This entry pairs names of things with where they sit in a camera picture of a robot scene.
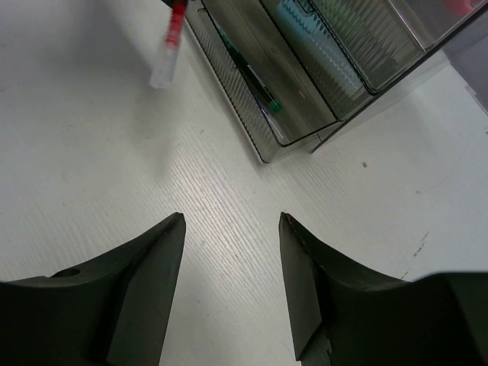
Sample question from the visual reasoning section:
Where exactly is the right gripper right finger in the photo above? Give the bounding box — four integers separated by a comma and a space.
279, 213, 487, 365

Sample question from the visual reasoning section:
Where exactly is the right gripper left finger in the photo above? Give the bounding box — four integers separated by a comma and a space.
1, 213, 186, 365

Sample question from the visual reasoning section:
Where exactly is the red gel pen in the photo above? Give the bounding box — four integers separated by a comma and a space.
149, 1, 188, 89

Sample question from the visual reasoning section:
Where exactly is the green gel pen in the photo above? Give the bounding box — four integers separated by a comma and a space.
217, 27, 281, 113

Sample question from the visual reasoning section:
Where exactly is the blue highlighter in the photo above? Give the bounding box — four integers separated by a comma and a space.
275, 1, 363, 98

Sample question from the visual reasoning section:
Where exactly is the clear drawer organizer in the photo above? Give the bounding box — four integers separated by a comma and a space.
186, 1, 487, 163

